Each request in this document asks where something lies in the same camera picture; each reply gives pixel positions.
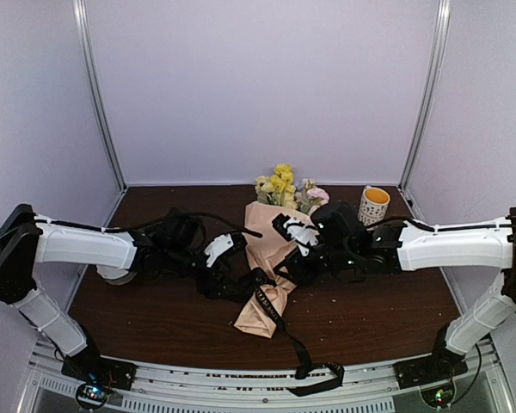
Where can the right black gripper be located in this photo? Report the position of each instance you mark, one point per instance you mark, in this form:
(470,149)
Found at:
(300,275)

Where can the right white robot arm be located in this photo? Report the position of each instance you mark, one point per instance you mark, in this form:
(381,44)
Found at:
(483,244)

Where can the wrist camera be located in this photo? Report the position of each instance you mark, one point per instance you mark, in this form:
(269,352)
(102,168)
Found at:
(304,235)
(224,246)

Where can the aluminium frame post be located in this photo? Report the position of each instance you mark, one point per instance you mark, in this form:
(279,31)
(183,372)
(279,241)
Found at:
(436,60)
(82,23)

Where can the bright yellow fake flower stem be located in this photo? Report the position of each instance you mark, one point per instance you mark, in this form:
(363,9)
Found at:
(284,190)

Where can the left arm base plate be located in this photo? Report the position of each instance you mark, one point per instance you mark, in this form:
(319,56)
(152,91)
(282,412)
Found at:
(109,373)

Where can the white scalloped bowl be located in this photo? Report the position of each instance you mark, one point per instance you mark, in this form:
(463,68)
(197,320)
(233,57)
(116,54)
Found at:
(115,276)

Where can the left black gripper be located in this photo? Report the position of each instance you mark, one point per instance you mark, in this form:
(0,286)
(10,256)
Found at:
(213,290)

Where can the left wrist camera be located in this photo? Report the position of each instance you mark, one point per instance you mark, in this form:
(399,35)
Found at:
(224,246)

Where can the pink and green wrapping paper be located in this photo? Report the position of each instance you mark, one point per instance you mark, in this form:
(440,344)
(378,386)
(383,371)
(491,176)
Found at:
(265,253)

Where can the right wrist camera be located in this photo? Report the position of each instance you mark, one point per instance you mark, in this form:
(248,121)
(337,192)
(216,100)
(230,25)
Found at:
(304,235)

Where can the front aluminium rail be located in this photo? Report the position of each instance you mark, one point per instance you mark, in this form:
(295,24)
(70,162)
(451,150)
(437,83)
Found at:
(367,387)

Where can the pink fake flower stem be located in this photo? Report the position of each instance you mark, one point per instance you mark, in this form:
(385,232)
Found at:
(310,197)

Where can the pale yellow fake flower stem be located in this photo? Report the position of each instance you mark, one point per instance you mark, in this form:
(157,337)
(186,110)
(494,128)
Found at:
(265,191)

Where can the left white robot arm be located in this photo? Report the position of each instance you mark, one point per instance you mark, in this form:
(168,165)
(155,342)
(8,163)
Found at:
(27,238)

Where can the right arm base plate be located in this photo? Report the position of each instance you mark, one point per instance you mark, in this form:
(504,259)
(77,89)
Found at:
(425,370)

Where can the patterned mug with yellow inside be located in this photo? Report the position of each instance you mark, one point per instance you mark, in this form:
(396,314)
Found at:
(373,205)

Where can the left aluminium frame post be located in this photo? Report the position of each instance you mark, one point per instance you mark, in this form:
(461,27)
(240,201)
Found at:
(82,23)

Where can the right aluminium frame post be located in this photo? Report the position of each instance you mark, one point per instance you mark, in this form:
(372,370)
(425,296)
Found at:
(436,60)

